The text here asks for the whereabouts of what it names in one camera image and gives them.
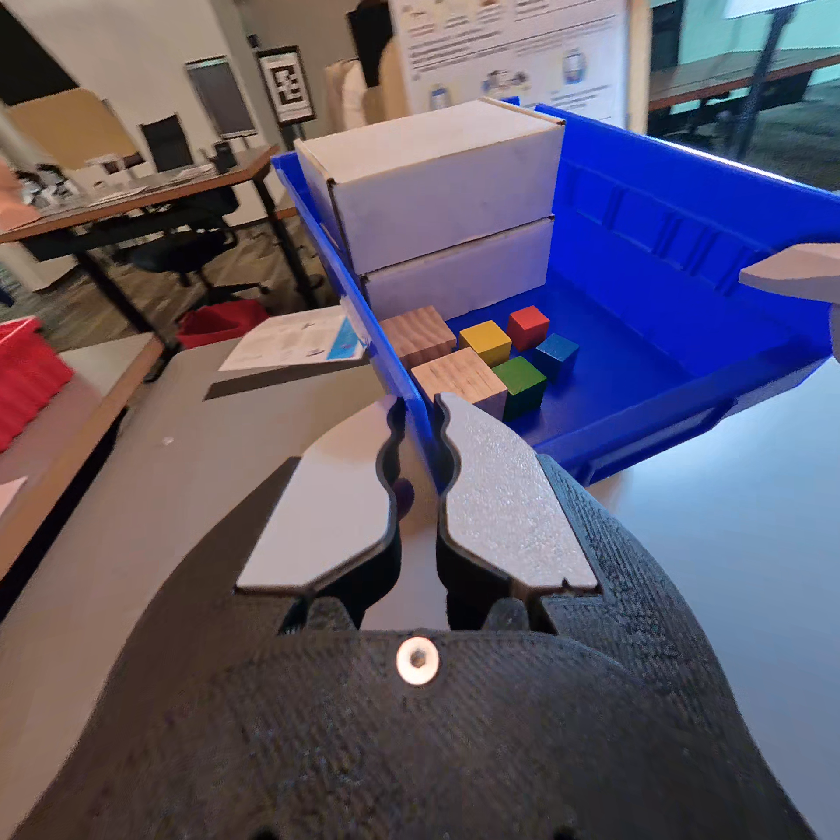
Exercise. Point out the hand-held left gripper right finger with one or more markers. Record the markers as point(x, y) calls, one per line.
point(512, 512)

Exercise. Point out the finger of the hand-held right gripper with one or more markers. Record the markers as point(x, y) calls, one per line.
point(800, 269)

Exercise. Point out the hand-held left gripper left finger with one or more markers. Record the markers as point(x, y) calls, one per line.
point(328, 512)

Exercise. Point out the small green cube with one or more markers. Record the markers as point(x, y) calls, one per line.
point(522, 387)

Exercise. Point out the blue plastic bin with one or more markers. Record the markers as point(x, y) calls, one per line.
point(656, 216)

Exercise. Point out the small blue cube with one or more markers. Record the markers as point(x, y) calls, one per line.
point(558, 354)

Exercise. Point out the small yellow cube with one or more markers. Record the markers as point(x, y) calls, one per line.
point(485, 341)

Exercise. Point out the small red cube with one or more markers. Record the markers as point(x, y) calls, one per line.
point(528, 325)

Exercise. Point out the white cardboard box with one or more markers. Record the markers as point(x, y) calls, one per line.
point(426, 164)
point(459, 275)

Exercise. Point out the natural wooden cube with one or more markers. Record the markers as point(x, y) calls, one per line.
point(459, 380)
point(420, 331)

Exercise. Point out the printed paper leaflet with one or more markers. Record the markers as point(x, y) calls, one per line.
point(282, 338)

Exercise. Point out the long wooden table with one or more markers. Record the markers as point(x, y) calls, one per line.
point(722, 75)

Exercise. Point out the red bin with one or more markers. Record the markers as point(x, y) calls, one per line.
point(220, 325)

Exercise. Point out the grey table with wooden edge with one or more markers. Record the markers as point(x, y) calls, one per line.
point(98, 361)

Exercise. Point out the white paper sheet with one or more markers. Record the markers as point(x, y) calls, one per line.
point(10, 495)

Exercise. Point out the red ribbed object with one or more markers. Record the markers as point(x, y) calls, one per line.
point(26, 380)

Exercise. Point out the wooden desk with black legs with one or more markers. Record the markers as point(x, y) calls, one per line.
point(164, 190)

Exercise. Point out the printed poster on wooden board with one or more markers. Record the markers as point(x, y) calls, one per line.
point(512, 39)

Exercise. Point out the small black desk container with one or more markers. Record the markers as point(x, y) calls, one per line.
point(224, 157)

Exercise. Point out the black office chair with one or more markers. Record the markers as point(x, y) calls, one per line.
point(167, 141)

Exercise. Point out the grey flipchart board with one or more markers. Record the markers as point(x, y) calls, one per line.
point(220, 98)

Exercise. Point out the black framed code sign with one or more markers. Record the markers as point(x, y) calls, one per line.
point(287, 85)

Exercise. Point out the brown cardboard sheet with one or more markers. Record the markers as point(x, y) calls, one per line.
point(72, 124)

